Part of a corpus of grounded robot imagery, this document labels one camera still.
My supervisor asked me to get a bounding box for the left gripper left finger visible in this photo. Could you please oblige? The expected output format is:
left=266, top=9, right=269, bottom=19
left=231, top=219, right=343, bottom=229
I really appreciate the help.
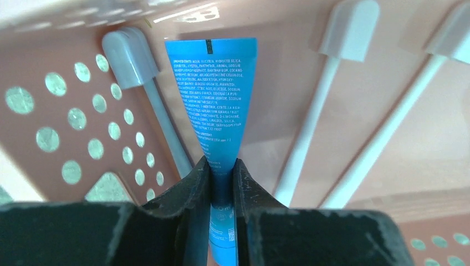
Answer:
left=1, top=157, right=211, bottom=265

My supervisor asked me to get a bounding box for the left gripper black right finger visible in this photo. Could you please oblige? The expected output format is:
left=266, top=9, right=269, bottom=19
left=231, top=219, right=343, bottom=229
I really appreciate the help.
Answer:
left=233, top=159, right=414, bottom=265

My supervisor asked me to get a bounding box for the pink plastic basket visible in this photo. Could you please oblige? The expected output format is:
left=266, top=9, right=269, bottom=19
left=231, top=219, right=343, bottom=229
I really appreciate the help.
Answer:
left=1, top=1, right=469, bottom=265

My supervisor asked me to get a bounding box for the blue toothpaste tube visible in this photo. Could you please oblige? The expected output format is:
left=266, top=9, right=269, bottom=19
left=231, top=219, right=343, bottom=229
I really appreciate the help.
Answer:
left=165, top=38, right=258, bottom=265

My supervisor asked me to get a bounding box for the white toothbrush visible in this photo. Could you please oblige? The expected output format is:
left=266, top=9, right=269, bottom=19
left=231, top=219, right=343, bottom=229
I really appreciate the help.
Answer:
left=320, top=1, right=469, bottom=209
left=273, top=0, right=381, bottom=208

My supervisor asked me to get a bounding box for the grey toothbrush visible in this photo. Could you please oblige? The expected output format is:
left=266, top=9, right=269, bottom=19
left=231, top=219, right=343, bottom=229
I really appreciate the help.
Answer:
left=101, top=27, right=192, bottom=178

